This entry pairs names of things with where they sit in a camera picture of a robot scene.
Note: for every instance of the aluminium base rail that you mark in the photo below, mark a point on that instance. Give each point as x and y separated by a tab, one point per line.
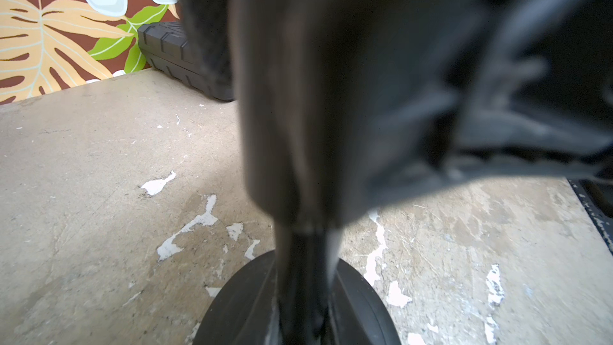
597	201

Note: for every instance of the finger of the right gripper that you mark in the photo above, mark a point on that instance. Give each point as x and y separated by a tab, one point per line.
510	88

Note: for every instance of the black plastic tool case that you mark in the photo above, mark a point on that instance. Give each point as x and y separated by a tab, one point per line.
166	48

